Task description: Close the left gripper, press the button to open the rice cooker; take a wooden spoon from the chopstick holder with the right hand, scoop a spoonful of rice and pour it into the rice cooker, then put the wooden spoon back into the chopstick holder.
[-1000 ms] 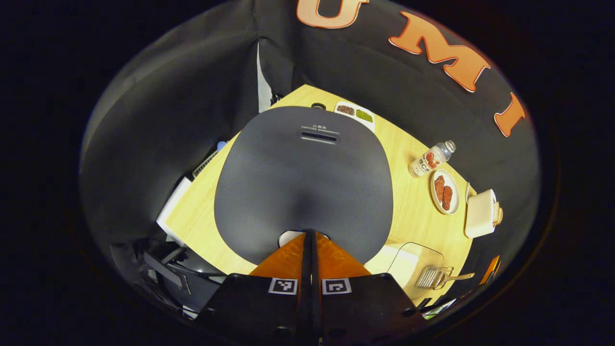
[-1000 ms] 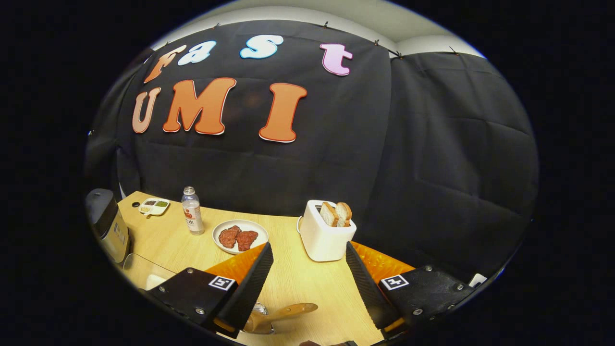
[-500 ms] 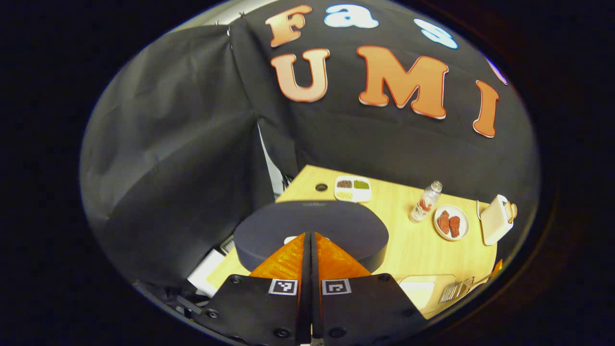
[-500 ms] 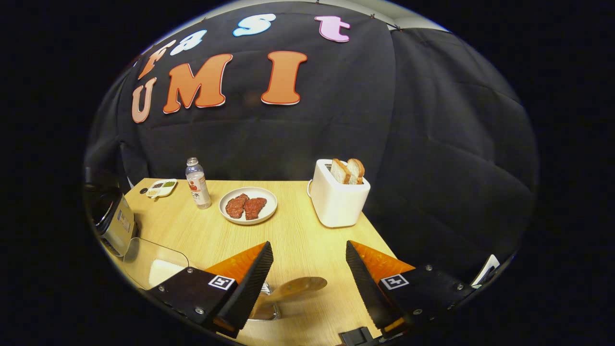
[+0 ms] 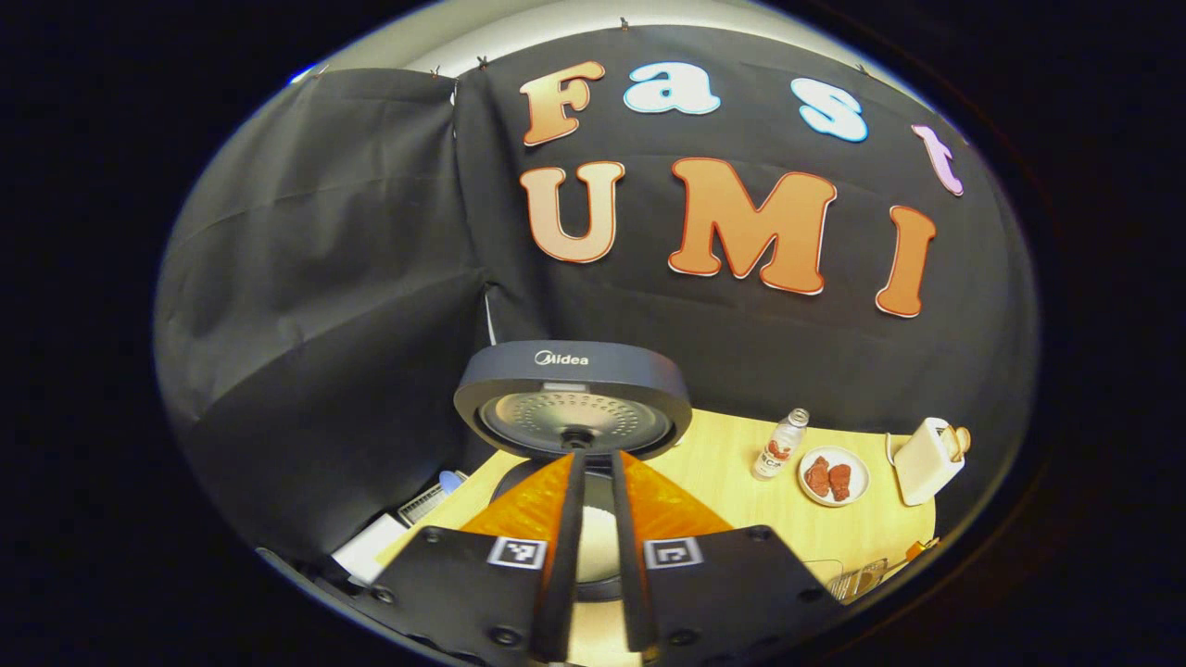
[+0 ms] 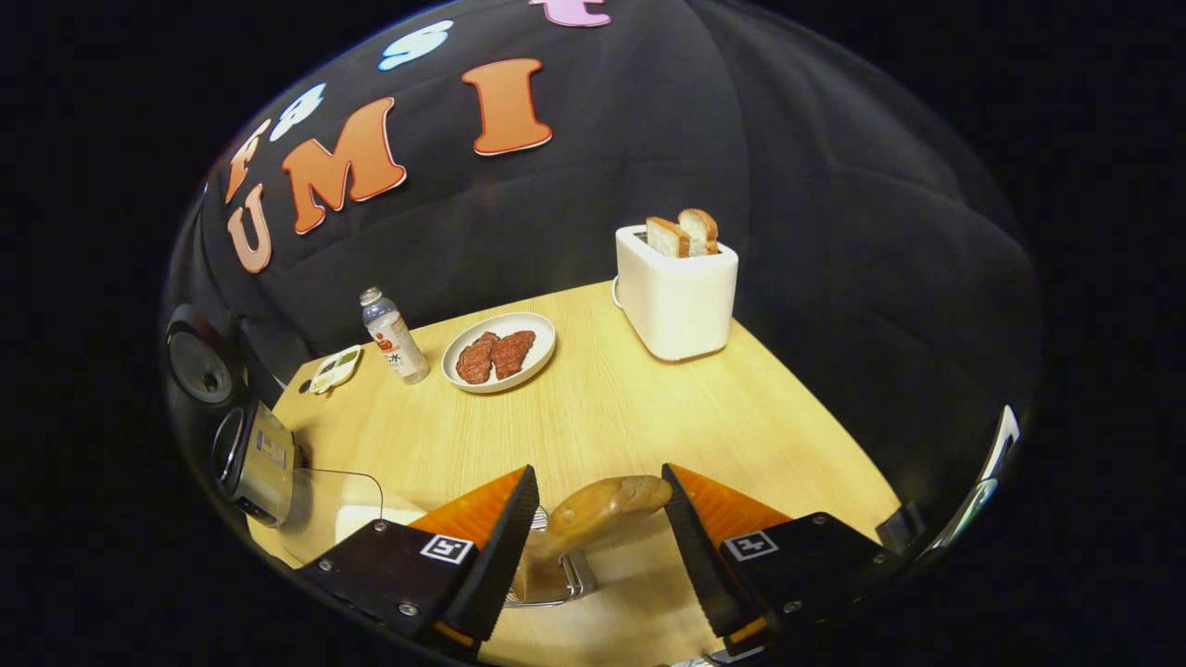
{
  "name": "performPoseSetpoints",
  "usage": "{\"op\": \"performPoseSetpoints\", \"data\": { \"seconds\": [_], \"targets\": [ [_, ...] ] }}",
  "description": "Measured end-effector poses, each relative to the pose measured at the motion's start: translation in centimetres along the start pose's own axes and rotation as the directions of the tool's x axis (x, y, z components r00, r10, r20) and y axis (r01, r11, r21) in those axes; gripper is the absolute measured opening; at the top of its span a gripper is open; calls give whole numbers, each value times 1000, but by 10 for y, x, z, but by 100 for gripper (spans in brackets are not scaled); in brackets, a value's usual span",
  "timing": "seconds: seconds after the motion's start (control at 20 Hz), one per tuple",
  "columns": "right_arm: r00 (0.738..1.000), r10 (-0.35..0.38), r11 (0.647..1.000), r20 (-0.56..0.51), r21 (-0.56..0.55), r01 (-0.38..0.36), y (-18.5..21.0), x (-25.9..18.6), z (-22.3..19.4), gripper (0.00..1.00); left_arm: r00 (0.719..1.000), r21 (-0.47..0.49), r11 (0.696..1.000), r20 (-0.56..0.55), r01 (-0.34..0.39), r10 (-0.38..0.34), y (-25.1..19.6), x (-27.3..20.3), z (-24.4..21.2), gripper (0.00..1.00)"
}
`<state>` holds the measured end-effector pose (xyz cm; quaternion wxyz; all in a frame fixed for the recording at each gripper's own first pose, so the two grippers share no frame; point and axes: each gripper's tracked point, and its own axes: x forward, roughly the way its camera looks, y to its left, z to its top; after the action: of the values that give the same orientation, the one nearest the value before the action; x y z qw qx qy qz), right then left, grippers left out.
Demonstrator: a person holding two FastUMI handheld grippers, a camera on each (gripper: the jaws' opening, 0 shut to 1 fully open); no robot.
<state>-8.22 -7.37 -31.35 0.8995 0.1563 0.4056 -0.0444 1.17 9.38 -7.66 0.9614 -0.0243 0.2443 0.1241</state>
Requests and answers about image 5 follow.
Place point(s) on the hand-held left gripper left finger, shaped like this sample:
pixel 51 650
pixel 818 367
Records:
pixel 561 574

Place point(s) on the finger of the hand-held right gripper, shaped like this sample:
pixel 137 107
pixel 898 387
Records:
pixel 922 548

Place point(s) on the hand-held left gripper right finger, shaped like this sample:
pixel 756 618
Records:
pixel 630 574

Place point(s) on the white rice heap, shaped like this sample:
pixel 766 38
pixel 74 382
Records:
pixel 598 547

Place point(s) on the black rice cooker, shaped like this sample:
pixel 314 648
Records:
pixel 574 371

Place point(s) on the white toaster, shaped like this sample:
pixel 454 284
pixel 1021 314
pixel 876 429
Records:
pixel 922 468

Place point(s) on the white round plate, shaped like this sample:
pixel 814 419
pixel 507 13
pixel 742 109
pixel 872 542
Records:
pixel 857 472

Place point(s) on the red meat slice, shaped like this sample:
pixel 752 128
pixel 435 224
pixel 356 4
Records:
pixel 817 476
pixel 839 483

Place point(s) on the toasted bread slice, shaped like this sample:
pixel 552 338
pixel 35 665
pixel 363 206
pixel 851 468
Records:
pixel 960 442

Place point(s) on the blue round object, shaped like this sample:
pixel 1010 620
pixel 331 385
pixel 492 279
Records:
pixel 450 481

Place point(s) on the clear drink bottle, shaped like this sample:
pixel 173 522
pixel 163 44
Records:
pixel 776 449

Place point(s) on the white box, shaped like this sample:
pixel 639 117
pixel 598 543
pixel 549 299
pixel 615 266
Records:
pixel 369 548

